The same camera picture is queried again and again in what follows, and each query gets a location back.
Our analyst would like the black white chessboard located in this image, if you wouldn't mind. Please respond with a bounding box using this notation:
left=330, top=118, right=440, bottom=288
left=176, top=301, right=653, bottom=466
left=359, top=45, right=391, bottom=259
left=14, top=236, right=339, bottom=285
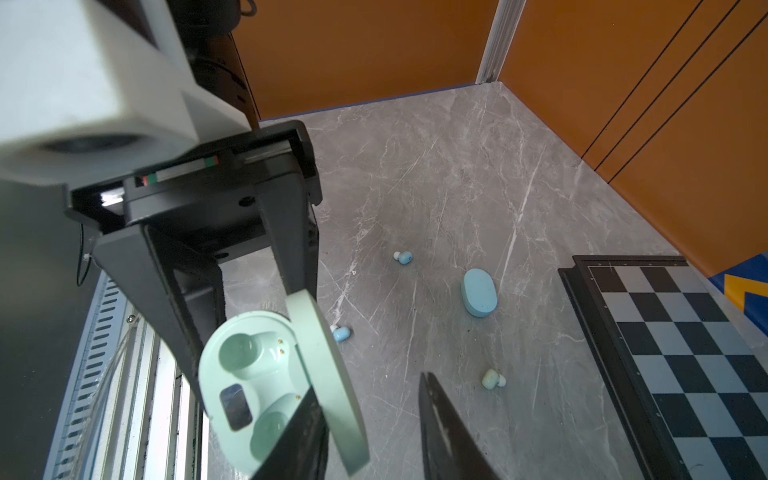
left=559, top=255, right=767, bottom=479

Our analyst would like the left aluminium corner post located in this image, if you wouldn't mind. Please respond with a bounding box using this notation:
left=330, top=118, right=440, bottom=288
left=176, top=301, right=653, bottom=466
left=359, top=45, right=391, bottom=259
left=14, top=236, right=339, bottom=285
left=475, top=0, right=526, bottom=84

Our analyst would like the blue earbud left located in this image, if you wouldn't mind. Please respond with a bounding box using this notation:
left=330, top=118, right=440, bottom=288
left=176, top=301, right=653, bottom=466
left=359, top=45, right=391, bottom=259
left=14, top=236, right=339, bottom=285
left=393, top=251, right=413, bottom=265

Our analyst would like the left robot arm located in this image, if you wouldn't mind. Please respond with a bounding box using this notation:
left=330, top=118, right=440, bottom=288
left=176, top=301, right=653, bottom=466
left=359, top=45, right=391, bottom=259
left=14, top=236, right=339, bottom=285
left=65, top=1, right=322, bottom=392

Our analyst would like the earbud near blue case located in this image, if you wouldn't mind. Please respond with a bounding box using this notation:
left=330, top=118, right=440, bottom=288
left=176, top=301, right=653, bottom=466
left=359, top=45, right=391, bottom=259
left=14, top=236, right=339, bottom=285
left=481, top=369, right=507, bottom=391

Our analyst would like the blue earbud front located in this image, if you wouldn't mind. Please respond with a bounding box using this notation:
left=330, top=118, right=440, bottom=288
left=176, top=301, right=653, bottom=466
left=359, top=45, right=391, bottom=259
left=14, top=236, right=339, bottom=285
left=331, top=325, right=352, bottom=343

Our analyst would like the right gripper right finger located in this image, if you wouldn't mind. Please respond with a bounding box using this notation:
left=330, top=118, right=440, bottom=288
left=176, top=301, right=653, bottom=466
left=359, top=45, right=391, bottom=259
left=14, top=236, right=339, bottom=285
left=418, top=372, right=499, bottom=479

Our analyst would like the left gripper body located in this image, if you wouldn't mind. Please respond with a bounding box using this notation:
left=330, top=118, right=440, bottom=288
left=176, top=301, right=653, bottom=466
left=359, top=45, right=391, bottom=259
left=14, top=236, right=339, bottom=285
left=64, top=120, right=323, bottom=263

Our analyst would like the light blue earbud case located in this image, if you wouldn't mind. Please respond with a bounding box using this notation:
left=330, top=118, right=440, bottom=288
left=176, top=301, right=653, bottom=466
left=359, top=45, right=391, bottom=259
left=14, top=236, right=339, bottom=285
left=461, top=268, right=498, bottom=318

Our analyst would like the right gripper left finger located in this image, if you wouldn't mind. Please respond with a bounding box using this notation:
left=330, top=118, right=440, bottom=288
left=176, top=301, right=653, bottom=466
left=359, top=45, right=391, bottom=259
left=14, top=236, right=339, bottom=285
left=252, top=388, right=329, bottom=480

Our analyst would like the white earbud case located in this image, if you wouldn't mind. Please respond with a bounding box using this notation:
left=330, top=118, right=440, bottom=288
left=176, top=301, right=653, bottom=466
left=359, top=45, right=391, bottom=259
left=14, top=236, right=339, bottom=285
left=198, top=290, right=370, bottom=475

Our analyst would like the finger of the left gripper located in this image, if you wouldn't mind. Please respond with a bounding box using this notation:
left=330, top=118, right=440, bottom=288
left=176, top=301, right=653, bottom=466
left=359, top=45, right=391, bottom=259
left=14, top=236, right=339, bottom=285
left=93, top=224, right=226, bottom=401
left=257, top=172, right=319, bottom=297

